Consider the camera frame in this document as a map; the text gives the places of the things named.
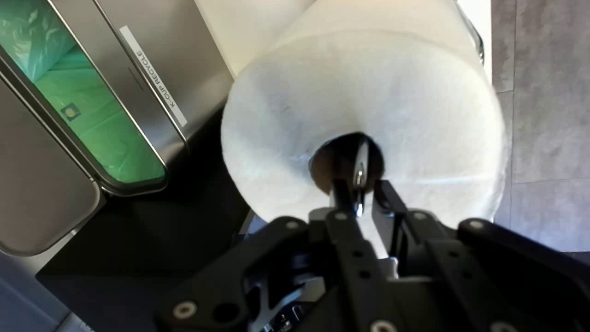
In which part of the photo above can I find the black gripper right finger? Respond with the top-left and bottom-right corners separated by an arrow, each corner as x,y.
373,176 -> 590,332

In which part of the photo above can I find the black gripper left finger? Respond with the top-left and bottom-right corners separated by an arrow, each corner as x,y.
153,173 -> 397,332

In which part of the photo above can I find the white paper towel roll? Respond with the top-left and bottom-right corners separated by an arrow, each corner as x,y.
192,0 -> 513,230

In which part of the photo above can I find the stainless box with green lid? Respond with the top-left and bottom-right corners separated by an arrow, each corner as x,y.
0,0 -> 236,257

